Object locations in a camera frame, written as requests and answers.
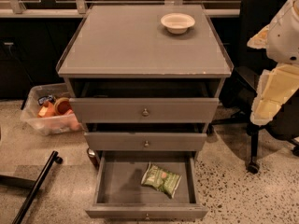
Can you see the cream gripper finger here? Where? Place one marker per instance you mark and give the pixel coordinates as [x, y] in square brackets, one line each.
[263, 110]
[259, 40]

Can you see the grey bottom drawer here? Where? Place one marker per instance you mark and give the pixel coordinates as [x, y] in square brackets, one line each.
[120, 195]

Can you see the grey top drawer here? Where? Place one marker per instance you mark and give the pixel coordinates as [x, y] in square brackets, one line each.
[144, 101]

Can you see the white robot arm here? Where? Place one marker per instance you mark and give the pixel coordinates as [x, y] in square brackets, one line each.
[280, 39]

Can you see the grey drawer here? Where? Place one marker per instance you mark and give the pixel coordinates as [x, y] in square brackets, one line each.
[146, 137]
[144, 101]
[120, 195]

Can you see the orange cup in bin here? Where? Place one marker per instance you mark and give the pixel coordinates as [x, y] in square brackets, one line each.
[62, 105]

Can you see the dark red cabinet caster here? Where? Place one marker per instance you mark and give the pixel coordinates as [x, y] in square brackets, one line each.
[92, 156]

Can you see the white paper bowl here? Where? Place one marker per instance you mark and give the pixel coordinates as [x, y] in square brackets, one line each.
[177, 23]

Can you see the grey drawer cabinet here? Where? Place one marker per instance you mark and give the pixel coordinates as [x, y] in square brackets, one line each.
[129, 42]

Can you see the grey window railing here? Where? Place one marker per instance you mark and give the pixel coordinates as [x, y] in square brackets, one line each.
[78, 0]

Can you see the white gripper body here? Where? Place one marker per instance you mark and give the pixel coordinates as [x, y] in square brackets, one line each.
[284, 39]

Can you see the clear plastic storage bin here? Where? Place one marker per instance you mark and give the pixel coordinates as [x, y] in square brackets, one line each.
[39, 111]

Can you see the green jalapeno chip bag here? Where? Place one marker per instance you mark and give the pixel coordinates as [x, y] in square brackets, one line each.
[160, 179]

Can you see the grey middle drawer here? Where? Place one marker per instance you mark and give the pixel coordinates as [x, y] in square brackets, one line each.
[146, 137]

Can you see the black office chair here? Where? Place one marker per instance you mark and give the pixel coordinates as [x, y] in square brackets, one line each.
[240, 88]

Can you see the black metal stand leg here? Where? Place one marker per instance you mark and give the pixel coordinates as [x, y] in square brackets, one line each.
[32, 185]

